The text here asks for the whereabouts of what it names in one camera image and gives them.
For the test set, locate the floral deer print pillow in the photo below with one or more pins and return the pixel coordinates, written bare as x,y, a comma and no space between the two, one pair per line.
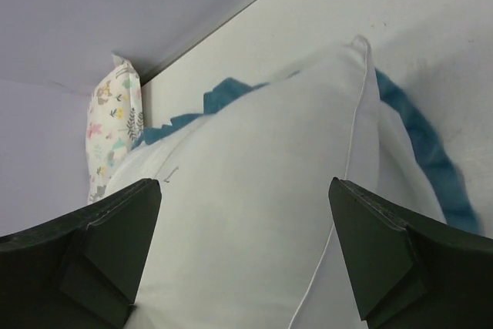
114,123

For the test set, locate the white pillow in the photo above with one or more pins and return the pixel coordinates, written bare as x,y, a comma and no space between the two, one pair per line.
245,237

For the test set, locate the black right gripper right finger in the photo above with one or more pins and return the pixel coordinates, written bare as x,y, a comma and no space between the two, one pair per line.
408,270

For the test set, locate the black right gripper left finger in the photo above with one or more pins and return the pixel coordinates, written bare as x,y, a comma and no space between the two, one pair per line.
83,269

